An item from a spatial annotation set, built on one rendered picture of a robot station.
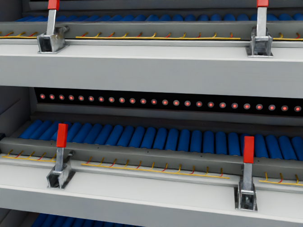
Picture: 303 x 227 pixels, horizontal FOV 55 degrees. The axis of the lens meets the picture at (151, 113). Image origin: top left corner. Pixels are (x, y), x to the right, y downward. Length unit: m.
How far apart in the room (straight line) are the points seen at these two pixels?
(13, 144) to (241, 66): 0.38
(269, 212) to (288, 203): 0.03
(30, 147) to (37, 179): 0.07
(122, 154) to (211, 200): 0.15
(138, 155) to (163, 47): 0.17
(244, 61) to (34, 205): 0.36
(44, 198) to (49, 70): 0.19
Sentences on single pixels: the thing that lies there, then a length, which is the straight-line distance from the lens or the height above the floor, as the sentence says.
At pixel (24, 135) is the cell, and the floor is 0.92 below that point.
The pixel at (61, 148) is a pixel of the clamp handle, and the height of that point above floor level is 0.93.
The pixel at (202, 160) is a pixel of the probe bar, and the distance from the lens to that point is 0.45.
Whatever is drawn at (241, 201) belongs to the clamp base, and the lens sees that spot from 0.42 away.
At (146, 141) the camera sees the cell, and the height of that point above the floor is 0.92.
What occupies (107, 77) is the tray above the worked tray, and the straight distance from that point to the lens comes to 0.38.
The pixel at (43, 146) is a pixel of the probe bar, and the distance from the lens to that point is 0.52.
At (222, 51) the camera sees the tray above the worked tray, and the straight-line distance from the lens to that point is 0.38.
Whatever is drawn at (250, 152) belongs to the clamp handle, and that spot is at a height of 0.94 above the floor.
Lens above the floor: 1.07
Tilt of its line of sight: 13 degrees down
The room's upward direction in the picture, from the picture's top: 1 degrees clockwise
